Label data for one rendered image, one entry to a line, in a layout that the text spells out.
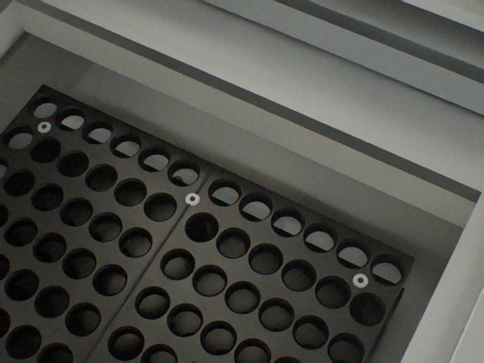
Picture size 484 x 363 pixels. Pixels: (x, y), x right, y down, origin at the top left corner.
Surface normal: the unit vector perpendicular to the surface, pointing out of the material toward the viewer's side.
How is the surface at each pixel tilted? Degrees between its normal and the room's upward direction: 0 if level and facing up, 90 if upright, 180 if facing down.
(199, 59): 0
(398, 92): 0
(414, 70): 90
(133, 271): 0
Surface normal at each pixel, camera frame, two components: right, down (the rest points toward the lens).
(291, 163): -0.03, -0.51
